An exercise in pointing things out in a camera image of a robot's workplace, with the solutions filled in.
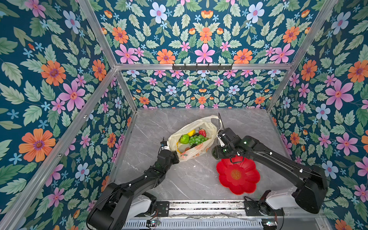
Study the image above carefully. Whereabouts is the red apple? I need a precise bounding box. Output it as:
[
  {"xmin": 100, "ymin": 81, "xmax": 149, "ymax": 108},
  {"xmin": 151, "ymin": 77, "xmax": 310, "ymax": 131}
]
[{"xmin": 198, "ymin": 129, "xmax": 207, "ymax": 138}]

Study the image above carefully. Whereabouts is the yellow banana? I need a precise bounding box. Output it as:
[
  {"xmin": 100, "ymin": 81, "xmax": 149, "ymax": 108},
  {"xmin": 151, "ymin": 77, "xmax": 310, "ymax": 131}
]
[{"xmin": 176, "ymin": 142, "xmax": 186, "ymax": 154}]

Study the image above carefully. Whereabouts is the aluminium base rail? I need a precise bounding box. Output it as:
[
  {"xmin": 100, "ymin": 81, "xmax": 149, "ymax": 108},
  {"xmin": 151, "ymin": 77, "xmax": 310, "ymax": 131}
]
[{"xmin": 121, "ymin": 199, "xmax": 332, "ymax": 230}]

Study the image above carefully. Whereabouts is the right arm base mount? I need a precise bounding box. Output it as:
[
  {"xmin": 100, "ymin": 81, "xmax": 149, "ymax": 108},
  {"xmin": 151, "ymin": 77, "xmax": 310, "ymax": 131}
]
[{"xmin": 243, "ymin": 196, "xmax": 285, "ymax": 217}]

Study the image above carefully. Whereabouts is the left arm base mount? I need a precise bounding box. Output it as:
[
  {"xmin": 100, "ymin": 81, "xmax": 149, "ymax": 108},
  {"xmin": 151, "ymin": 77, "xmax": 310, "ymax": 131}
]
[{"xmin": 128, "ymin": 192, "xmax": 170, "ymax": 218}]

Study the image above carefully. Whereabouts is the green bell pepper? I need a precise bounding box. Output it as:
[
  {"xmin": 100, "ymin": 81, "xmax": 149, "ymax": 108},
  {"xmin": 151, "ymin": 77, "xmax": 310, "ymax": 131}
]
[{"xmin": 179, "ymin": 134, "xmax": 190, "ymax": 144}]

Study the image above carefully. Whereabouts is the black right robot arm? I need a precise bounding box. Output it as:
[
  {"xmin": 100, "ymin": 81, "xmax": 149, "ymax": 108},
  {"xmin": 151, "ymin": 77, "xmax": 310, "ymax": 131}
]
[{"xmin": 212, "ymin": 128, "xmax": 329, "ymax": 216}]

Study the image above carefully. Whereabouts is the small circuit board left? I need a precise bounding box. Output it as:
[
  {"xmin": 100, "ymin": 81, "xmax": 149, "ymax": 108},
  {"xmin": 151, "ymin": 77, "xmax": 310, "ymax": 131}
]
[{"xmin": 146, "ymin": 219, "xmax": 161, "ymax": 228}]

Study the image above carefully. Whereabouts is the green grapes bunch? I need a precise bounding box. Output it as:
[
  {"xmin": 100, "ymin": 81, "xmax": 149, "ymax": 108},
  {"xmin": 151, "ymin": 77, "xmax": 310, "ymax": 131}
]
[{"xmin": 189, "ymin": 135, "xmax": 208, "ymax": 146}]

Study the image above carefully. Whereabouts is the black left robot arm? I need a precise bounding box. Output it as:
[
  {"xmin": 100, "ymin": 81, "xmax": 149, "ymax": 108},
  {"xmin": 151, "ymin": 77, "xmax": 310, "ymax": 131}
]
[{"xmin": 86, "ymin": 148, "xmax": 179, "ymax": 230}]

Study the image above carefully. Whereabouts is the black hook rail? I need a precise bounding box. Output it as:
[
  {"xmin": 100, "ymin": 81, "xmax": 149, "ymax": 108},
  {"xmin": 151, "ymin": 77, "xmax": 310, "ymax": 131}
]
[{"xmin": 172, "ymin": 63, "xmax": 233, "ymax": 71}]

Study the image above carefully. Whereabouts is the red flower-shaped plate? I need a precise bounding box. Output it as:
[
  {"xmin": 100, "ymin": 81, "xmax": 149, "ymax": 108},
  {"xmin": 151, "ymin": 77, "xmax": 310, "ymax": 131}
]
[{"xmin": 216, "ymin": 156, "xmax": 260, "ymax": 196}]

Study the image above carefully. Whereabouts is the yellow lemon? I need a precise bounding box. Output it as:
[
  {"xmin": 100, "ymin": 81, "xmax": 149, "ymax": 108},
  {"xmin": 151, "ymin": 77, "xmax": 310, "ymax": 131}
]
[{"xmin": 187, "ymin": 129, "xmax": 196, "ymax": 137}]

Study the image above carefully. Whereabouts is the small circuit board right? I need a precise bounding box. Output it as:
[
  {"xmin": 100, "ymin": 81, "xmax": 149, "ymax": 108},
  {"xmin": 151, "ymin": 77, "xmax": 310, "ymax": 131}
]
[{"xmin": 262, "ymin": 219, "xmax": 278, "ymax": 230}]

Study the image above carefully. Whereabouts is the small circuit board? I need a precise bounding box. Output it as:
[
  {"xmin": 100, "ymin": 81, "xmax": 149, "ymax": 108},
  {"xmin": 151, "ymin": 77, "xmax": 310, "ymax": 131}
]
[
  {"xmin": 146, "ymin": 219, "xmax": 161, "ymax": 228},
  {"xmin": 262, "ymin": 219, "xmax": 278, "ymax": 230}
]

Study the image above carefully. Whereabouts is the cream plastic bag orange print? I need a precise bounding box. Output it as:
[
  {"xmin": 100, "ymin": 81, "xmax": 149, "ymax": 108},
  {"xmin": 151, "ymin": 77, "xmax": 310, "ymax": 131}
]
[{"xmin": 167, "ymin": 115, "xmax": 223, "ymax": 162}]

